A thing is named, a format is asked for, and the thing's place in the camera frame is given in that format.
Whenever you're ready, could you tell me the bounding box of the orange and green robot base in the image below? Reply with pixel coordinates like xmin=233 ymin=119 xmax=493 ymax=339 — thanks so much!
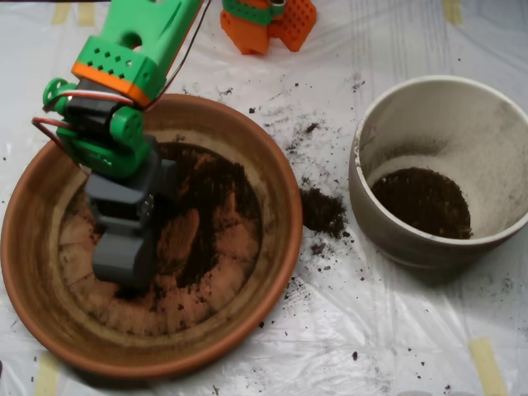
xmin=219 ymin=0 xmax=318 ymax=55

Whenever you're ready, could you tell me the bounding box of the terracotta clay saucer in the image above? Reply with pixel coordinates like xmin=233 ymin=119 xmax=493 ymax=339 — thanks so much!
xmin=0 ymin=93 xmax=305 ymax=380

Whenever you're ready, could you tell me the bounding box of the spilled dark soil pile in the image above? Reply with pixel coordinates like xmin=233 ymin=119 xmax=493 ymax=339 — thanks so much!
xmin=300 ymin=187 xmax=350 ymax=238

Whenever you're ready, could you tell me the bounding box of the white ceramic pot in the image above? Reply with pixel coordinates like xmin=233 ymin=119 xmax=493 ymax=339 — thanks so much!
xmin=348 ymin=73 xmax=528 ymax=285

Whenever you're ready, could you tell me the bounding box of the beige masking tape strip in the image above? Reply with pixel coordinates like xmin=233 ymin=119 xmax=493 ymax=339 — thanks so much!
xmin=443 ymin=0 xmax=463 ymax=24
xmin=469 ymin=337 xmax=507 ymax=396
xmin=78 ymin=2 xmax=97 ymax=28
xmin=51 ymin=2 xmax=71 ymax=26
xmin=35 ymin=352 xmax=61 ymax=396

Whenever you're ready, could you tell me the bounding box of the clear plastic sheet cover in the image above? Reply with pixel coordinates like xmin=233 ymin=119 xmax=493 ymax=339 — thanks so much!
xmin=0 ymin=0 xmax=528 ymax=396

